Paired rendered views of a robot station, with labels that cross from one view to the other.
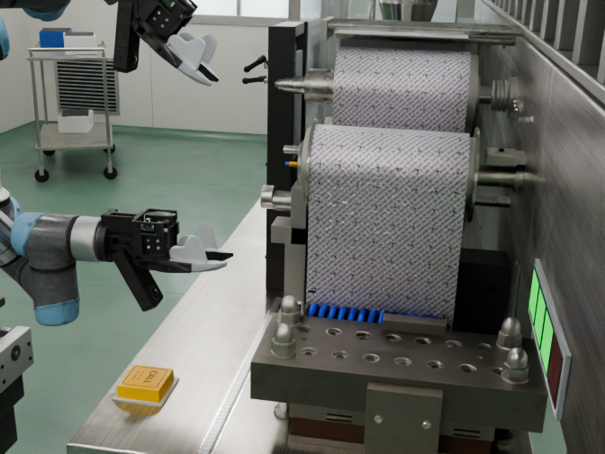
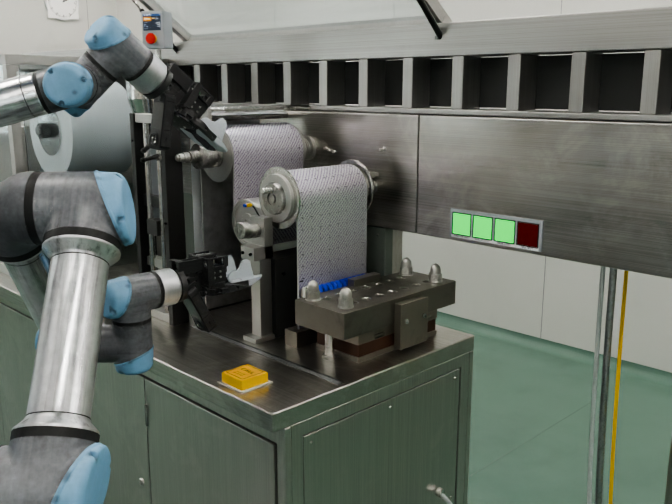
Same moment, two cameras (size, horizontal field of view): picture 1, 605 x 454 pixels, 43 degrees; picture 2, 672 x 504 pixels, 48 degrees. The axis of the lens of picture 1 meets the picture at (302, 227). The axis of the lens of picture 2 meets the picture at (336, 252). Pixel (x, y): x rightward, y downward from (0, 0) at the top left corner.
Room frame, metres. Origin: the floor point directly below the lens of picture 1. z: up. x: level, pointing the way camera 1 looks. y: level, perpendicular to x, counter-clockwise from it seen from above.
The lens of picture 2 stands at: (0.04, 1.32, 1.51)
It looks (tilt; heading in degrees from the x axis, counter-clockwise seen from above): 13 degrees down; 306
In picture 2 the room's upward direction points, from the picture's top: straight up
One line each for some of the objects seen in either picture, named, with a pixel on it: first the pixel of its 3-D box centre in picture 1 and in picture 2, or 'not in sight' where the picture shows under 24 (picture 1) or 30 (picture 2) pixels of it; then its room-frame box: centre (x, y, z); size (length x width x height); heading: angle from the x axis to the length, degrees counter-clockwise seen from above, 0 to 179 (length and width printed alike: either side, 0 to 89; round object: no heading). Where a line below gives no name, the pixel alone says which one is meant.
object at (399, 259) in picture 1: (382, 263); (333, 250); (1.10, -0.13, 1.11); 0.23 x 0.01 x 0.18; 81
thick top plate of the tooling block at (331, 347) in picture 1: (396, 367); (378, 301); (0.98, -0.14, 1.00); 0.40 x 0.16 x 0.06; 81
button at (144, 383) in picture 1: (146, 383); (244, 377); (1.06, 0.24, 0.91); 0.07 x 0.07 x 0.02; 81
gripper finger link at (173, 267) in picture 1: (169, 262); (228, 285); (1.13, 0.21, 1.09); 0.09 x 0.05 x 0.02; 72
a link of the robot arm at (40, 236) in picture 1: (49, 237); (129, 296); (1.19, 0.42, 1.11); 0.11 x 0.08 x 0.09; 81
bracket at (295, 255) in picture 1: (288, 267); (256, 279); (1.22, 0.02, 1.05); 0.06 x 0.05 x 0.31; 81
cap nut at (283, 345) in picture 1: (284, 338); (345, 297); (0.96, 0.02, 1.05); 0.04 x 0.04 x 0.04
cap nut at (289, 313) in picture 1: (289, 309); (313, 289); (1.05, 0.02, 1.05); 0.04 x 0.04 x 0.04
